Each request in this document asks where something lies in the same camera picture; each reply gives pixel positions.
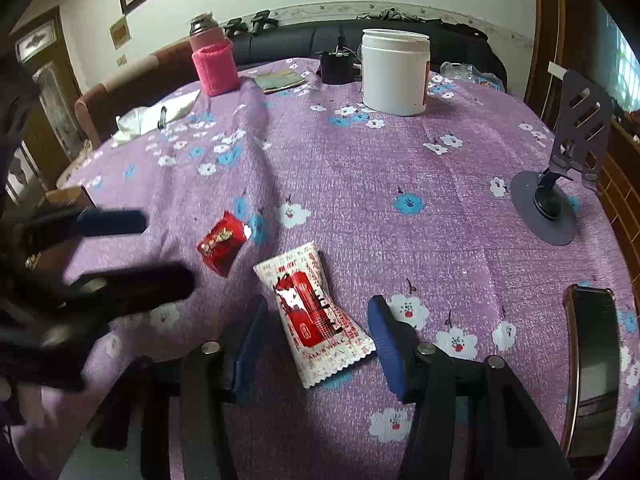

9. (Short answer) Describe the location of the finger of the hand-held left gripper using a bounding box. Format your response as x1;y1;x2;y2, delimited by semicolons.
60;262;196;326
15;209;148;253

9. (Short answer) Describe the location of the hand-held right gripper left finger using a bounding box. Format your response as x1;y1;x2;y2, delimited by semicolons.
91;294;271;480

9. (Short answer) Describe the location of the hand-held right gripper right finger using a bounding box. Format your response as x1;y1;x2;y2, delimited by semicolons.
367;295;576;480

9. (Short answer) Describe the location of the large white red snack packet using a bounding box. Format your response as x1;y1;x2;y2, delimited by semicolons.
252;241;377;390

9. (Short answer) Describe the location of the dark red candy packet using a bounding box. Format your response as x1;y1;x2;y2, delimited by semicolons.
196;211;253;277

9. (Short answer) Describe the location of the white tissue paper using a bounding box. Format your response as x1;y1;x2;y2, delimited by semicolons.
112;92;201;141

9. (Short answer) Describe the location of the wooden glass cabinet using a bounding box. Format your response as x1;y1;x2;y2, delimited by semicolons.
10;7;86;201

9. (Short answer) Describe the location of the brown upholstered chair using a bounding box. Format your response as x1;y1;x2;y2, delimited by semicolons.
75;42;201;148

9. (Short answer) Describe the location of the purple floral tablecloth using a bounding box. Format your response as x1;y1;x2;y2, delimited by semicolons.
10;55;640;480

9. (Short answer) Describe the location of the pink sleeved thermos bottle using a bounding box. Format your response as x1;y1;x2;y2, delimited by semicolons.
189;12;241;98

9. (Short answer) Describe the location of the grey phone stand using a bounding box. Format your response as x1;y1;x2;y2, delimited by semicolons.
510;69;613;247

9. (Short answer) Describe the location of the black smartphone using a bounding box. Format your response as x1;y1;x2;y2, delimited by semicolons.
560;284;621;461

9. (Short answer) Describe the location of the green booklet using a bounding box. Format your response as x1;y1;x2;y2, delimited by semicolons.
252;71;308;95

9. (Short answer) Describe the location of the black gadget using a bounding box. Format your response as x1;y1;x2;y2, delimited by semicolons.
222;10;278;36

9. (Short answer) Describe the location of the black leather sofa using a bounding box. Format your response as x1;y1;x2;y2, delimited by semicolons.
227;20;508;93

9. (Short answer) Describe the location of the white plastic jar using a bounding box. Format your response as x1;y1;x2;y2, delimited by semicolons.
361;28;432;117

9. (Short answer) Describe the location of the clear plastic bag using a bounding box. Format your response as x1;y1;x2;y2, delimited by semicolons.
440;61;501;91

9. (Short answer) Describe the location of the wooden brick-pattern partition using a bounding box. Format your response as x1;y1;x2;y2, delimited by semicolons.
522;0;640;281

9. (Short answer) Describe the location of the window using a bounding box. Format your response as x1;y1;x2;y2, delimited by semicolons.
592;0;640;113

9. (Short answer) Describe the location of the small wall sticker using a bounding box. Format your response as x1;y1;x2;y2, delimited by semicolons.
110;17;132;50

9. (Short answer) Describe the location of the pile of black cables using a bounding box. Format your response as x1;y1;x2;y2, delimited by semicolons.
370;7;441;26

